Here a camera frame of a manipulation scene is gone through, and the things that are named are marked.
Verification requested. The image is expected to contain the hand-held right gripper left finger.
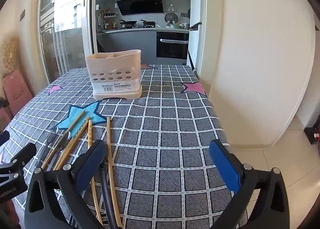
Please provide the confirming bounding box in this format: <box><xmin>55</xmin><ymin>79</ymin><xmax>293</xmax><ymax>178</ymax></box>
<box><xmin>25</xmin><ymin>139</ymin><xmax>109</xmax><ymax>229</ymax></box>

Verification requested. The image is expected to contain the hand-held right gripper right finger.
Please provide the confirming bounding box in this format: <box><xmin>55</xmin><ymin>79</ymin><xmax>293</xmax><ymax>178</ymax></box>
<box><xmin>209</xmin><ymin>139</ymin><xmax>295</xmax><ymax>229</ymax></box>

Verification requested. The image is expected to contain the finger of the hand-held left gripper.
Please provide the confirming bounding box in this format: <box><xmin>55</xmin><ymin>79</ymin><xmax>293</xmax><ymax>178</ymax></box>
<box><xmin>0</xmin><ymin>130</ymin><xmax>10</xmax><ymax>148</ymax></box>
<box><xmin>0</xmin><ymin>142</ymin><xmax>37</xmax><ymax>187</ymax></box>

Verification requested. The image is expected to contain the plain bamboo chopstick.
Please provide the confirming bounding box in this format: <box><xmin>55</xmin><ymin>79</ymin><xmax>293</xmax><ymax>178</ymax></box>
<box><xmin>107</xmin><ymin>117</ymin><xmax>123</xmax><ymax>228</ymax></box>
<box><xmin>87</xmin><ymin>120</ymin><xmax>103</xmax><ymax>226</ymax></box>
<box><xmin>41</xmin><ymin>112</ymin><xmax>85</xmax><ymax>171</ymax></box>

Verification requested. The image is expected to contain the blue floral patterned chopstick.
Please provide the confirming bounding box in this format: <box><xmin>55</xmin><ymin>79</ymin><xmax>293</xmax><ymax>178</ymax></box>
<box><xmin>53</xmin><ymin>116</ymin><xmax>90</xmax><ymax>171</ymax></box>

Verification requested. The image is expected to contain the metal spoon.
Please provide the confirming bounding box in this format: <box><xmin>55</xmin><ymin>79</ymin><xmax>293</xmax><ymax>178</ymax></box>
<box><xmin>49</xmin><ymin>133</ymin><xmax>72</xmax><ymax>170</ymax></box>

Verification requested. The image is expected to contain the beige plastic utensil holder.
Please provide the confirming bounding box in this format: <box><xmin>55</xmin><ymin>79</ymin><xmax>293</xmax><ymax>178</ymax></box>
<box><xmin>85</xmin><ymin>49</ymin><xmax>143</xmax><ymax>100</ymax></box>

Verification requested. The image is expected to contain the dark grey rod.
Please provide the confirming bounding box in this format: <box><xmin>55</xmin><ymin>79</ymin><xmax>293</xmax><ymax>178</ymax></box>
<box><xmin>99</xmin><ymin>164</ymin><xmax>118</xmax><ymax>229</ymax></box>

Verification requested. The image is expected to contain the pink folded chair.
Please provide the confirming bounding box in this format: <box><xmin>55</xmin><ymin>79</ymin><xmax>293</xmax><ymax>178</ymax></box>
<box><xmin>2</xmin><ymin>72</ymin><xmax>33</xmax><ymax>117</ymax></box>

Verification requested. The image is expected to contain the grey checkered star tablecloth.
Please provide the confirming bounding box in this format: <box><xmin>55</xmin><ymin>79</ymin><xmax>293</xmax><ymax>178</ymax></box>
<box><xmin>0</xmin><ymin>64</ymin><xmax>249</xmax><ymax>229</ymax></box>

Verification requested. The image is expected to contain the beaded seat cushion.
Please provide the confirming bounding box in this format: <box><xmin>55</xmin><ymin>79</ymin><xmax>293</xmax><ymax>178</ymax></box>
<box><xmin>0</xmin><ymin>36</ymin><xmax>20</xmax><ymax>77</ymax></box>

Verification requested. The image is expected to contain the black device on floor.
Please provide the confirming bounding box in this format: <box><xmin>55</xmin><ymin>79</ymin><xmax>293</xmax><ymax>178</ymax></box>
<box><xmin>304</xmin><ymin>125</ymin><xmax>320</xmax><ymax>145</ymax></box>

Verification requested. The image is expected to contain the black built-in oven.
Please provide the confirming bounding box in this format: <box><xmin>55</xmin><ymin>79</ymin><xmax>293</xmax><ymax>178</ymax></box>
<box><xmin>156</xmin><ymin>31</ymin><xmax>190</xmax><ymax>59</ymax></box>

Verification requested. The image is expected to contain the grey kitchen counter cabinet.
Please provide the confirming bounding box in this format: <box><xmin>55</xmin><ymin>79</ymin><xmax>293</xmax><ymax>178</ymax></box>
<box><xmin>96</xmin><ymin>28</ymin><xmax>190</xmax><ymax>63</ymax></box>

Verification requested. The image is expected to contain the sliding glass door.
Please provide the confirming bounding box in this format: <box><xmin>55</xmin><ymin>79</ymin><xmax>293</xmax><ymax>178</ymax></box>
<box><xmin>37</xmin><ymin>0</ymin><xmax>94</xmax><ymax>82</ymax></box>

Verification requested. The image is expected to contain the spice rack with bottles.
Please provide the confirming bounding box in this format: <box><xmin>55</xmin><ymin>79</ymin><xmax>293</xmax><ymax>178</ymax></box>
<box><xmin>99</xmin><ymin>9</ymin><xmax>119</xmax><ymax>31</ymax></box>

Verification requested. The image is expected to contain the black frying pan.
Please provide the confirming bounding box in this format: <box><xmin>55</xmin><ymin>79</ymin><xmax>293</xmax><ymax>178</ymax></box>
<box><xmin>140</xmin><ymin>19</ymin><xmax>157</xmax><ymax>28</ymax></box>
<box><xmin>119</xmin><ymin>20</ymin><xmax>138</xmax><ymax>28</ymax></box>

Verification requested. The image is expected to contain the black range hood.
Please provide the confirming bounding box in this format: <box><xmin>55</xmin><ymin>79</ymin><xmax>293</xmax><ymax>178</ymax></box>
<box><xmin>114</xmin><ymin>0</ymin><xmax>164</xmax><ymax>16</ymax></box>

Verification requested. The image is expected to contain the white door frame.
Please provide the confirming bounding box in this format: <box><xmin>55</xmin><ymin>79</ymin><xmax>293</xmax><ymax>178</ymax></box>
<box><xmin>81</xmin><ymin>0</ymin><xmax>98</xmax><ymax>57</ymax></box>

